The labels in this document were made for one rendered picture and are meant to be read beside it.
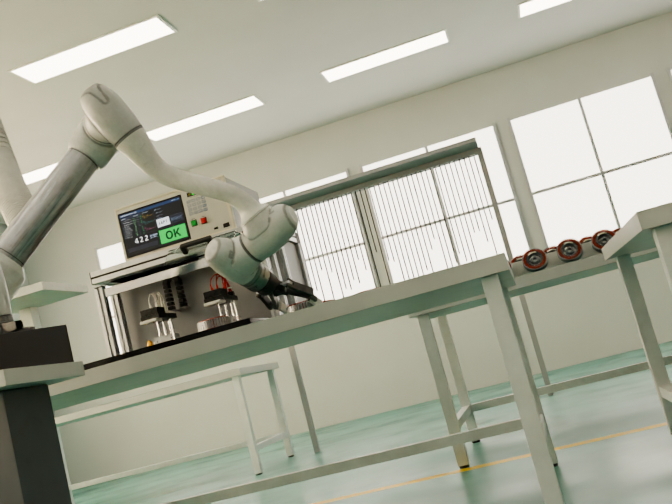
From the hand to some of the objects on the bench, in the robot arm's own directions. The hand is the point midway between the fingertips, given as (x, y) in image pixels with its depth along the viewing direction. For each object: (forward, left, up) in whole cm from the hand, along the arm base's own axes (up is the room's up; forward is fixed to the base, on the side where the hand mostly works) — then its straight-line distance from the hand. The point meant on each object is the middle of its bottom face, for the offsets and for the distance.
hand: (303, 307), depth 263 cm
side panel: (+39, +22, -5) cm, 46 cm away
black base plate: (-6, +44, -2) cm, 45 cm away
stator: (-4, +32, +1) cm, 32 cm away
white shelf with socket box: (+26, +146, -4) cm, 148 cm away
